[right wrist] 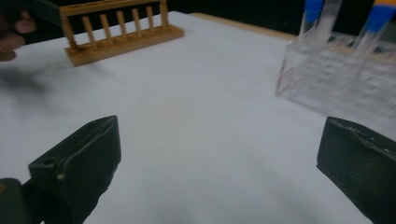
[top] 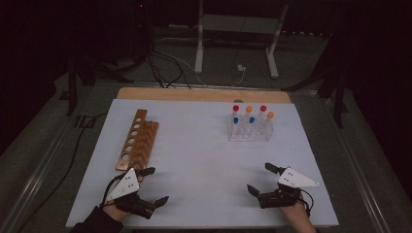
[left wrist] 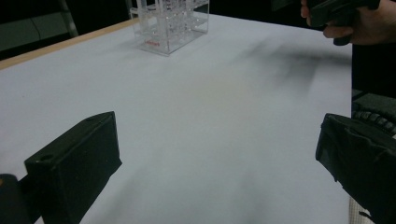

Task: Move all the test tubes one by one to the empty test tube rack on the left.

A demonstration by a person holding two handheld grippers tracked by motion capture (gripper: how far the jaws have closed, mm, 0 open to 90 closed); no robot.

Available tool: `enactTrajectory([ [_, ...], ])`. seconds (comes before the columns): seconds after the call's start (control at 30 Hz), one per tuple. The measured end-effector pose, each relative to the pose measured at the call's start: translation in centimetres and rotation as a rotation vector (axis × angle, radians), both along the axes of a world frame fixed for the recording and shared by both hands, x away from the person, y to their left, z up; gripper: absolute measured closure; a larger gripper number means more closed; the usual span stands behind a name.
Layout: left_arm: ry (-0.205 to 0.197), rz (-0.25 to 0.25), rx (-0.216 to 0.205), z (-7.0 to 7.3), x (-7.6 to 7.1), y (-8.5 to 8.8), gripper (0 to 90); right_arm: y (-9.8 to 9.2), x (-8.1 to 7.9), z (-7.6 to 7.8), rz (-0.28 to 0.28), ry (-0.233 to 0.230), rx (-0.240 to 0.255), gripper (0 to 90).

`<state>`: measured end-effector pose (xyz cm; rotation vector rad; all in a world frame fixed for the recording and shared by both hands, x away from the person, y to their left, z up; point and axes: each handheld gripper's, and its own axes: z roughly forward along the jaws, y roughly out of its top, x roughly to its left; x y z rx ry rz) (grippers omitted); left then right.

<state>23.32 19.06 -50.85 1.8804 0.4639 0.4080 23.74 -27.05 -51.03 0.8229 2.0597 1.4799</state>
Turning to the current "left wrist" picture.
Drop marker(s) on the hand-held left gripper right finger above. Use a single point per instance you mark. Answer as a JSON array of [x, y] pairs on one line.
[[364, 168]]

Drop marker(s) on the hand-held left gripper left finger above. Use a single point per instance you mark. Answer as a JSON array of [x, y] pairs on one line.
[[74, 168]]

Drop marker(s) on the clear acrylic tube rack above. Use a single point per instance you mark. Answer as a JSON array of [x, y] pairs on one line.
[[171, 31]]

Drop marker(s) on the white table sheet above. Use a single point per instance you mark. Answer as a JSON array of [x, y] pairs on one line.
[[202, 124]]

